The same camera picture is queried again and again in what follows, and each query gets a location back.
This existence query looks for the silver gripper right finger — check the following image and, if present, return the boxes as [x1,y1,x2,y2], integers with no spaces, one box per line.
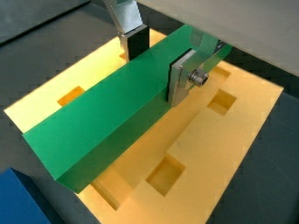
[167,29,227,107]

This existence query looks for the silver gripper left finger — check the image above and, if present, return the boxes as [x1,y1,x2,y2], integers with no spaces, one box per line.
[103,0,149,61]

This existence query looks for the green rectangular block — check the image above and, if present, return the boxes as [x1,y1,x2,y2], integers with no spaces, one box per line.
[23,25,231,193]

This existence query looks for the blue rectangular block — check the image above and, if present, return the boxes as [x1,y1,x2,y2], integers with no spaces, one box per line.
[0,168,65,224]

